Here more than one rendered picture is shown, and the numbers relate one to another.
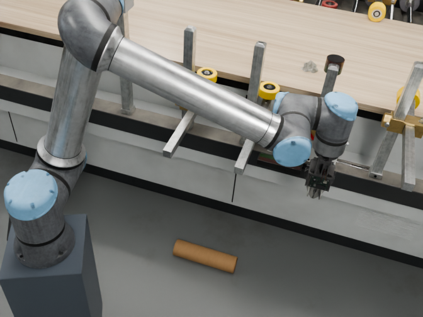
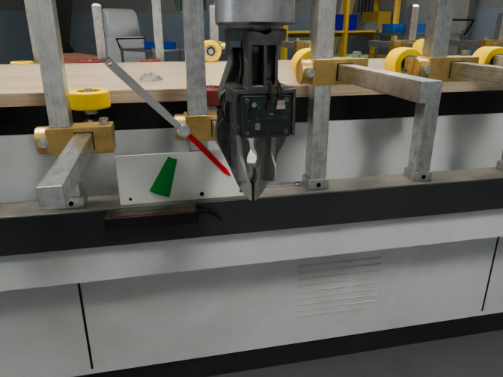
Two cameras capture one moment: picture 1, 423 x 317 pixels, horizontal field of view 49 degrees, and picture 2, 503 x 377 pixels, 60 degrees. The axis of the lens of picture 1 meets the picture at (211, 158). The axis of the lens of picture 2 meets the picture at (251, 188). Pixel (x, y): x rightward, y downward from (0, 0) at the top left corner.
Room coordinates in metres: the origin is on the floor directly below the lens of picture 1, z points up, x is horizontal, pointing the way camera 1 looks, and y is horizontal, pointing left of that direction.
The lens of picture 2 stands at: (0.55, -0.09, 1.03)
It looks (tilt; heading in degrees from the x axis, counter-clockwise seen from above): 20 degrees down; 333
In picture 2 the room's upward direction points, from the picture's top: straight up
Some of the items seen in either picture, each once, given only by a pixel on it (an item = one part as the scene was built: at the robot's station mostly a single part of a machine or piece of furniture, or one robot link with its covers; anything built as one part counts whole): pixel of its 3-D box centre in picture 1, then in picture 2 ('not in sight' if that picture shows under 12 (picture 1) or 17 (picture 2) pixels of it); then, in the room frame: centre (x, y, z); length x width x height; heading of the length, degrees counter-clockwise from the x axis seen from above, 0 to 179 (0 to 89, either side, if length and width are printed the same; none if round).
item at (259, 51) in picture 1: (252, 101); (58, 106); (1.42, -0.13, 0.89); 0.03 x 0.03 x 0.48; 75
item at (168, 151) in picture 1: (189, 118); not in sight; (1.38, 0.10, 0.82); 0.43 x 0.03 x 0.04; 165
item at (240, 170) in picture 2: (310, 189); (243, 170); (1.02, -0.31, 0.86); 0.06 x 0.03 x 0.09; 165
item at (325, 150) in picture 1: (330, 143); (257, 8); (1.02, -0.33, 1.05); 0.10 x 0.09 x 0.05; 75
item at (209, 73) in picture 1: (206, 83); not in sight; (1.57, 0.05, 0.85); 0.08 x 0.08 x 0.11
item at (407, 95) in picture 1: (395, 124); (320, 75); (1.29, -0.62, 0.94); 0.03 x 0.03 x 0.48; 75
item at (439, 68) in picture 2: not in sight; (441, 68); (1.22, -0.88, 0.95); 0.13 x 0.06 x 0.05; 75
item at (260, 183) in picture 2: (320, 192); (267, 169); (1.01, -0.34, 0.86); 0.06 x 0.03 x 0.09; 165
